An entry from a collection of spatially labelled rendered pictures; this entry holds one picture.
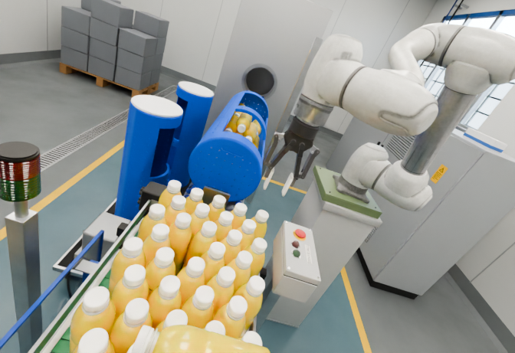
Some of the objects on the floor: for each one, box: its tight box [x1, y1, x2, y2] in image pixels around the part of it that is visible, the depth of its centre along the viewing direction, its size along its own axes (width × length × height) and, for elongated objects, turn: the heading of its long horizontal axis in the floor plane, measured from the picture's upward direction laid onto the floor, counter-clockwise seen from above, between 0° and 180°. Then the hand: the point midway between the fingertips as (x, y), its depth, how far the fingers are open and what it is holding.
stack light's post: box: [5, 209, 41, 322], centre depth 77 cm, size 4×4×110 cm
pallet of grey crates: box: [59, 0, 169, 98], centre depth 403 cm, size 120×80×119 cm
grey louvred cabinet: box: [326, 116, 515, 299], centre depth 296 cm, size 54×215×145 cm, turn 144°
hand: (277, 181), depth 75 cm, fingers open, 5 cm apart
